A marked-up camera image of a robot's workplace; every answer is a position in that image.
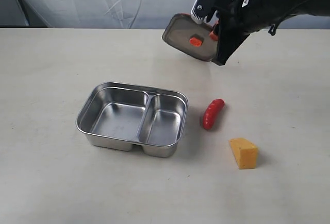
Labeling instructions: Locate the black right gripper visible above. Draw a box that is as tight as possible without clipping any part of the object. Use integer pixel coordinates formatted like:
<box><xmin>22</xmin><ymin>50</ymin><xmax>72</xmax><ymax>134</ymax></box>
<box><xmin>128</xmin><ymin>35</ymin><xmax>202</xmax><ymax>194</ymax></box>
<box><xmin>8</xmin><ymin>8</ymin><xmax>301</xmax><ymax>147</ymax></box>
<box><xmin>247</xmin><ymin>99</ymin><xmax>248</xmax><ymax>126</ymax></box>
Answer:
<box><xmin>189</xmin><ymin>0</ymin><xmax>260</xmax><ymax>65</ymax></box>

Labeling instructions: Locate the lunch box lid orange seal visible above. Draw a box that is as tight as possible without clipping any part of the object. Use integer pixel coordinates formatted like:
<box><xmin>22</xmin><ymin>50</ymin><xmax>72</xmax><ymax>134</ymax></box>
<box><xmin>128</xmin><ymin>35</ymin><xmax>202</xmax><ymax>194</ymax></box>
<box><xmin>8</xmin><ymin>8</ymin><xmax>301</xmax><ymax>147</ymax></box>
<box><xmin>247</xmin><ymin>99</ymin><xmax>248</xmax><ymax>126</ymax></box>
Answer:
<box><xmin>162</xmin><ymin>13</ymin><xmax>217</xmax><ymax>62</ymax></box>

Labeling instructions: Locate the red sausage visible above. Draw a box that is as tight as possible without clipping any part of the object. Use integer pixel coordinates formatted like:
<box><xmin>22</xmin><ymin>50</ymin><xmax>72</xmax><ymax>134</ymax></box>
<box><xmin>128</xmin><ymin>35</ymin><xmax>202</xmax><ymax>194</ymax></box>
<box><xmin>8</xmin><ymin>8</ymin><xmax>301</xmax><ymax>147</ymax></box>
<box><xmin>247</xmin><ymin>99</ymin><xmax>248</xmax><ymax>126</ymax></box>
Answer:
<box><xmin>202</xmin><ymin>99</ymin><xmax>225</xmax><ymax>130</ymax></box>

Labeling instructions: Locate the yellow cheese wedge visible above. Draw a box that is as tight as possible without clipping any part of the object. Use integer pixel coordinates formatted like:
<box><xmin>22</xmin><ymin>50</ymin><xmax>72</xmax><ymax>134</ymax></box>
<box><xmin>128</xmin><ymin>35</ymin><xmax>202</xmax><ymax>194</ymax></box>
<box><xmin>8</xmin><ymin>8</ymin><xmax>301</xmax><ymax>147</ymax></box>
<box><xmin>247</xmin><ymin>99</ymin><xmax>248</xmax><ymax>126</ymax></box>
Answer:
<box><xmin>229</xmin><ymin>137</ymin><xmax>259</xmax><ymax>169</ymax></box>

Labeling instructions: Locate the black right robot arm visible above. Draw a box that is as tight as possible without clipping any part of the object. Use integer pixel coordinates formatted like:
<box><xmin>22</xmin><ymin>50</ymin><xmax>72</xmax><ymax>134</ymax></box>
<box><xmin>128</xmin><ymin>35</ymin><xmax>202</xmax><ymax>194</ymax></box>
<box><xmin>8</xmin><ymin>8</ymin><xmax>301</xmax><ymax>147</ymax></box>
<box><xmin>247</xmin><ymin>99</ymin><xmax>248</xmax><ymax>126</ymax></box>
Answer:
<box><xmin>191</xmin><ymin>0</ymin><xmax>329</xmax><ymax>65</ymax></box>

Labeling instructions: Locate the steel two-compartment lunch box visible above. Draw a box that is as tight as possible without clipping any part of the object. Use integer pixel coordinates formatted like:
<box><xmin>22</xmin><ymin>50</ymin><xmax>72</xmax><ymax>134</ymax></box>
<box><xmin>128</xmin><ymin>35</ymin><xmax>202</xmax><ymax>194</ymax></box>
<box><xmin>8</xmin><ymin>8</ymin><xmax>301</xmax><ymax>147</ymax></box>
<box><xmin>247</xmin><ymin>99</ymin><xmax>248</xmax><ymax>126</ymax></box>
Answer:
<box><xmin>75</xmin><ymin>82</ymin><xmax>189</xmax><ymax>158</ymax></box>

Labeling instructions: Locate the white backdrop cloth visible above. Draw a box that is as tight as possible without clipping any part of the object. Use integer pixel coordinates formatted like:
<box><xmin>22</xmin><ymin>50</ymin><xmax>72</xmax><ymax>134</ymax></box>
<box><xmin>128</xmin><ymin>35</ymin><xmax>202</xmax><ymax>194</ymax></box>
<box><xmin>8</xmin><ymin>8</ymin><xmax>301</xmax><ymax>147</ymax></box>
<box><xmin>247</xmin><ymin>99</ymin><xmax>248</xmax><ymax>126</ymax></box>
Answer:
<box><xmin>0</xmin><ymin>0</ymin><xmax>330</xmax><ymax>30</ymax></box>

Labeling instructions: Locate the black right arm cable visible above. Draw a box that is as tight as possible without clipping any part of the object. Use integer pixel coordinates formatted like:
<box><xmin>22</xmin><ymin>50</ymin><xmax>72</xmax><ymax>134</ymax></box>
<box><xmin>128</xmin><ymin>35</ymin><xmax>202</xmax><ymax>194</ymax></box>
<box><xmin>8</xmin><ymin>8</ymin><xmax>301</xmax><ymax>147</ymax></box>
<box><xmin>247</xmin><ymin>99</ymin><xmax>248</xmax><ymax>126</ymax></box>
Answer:
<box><xmin>268</xmin><ymin>0</ymin><xmax>330</xmax><ymax>37</ymax></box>

